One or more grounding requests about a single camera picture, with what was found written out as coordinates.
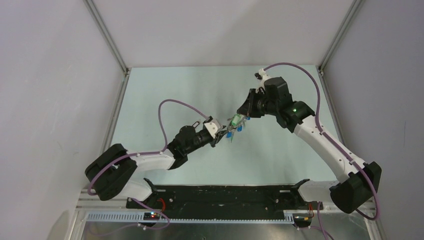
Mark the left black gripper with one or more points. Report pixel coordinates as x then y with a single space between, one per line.
218 137

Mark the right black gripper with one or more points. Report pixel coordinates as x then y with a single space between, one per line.
247 108

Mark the large toothed metal keyring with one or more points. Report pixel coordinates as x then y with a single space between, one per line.
233 129

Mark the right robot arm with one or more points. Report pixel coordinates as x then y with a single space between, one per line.
356 180

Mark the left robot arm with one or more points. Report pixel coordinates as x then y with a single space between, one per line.
112 173

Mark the black key tag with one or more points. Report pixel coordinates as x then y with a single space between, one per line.
196 123

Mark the left circuit board with LEDs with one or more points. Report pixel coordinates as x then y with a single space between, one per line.
151 216

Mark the right circuit board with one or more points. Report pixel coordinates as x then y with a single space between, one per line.
302 218

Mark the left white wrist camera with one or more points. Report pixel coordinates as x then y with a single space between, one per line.
212 125

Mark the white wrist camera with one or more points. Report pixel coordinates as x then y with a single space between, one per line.
212 125
261 75

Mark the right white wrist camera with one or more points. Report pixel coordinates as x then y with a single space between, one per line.
261 75

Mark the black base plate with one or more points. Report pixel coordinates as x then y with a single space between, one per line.
229 202

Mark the grey cable duct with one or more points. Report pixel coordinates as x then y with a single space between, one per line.
137 217

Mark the right aluminium frame post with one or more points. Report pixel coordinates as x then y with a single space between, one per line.
348 19

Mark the aluminium frame post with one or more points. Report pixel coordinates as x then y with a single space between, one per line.
348 19
104 31

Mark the left aluminium frame post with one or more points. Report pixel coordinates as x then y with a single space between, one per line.
104 31

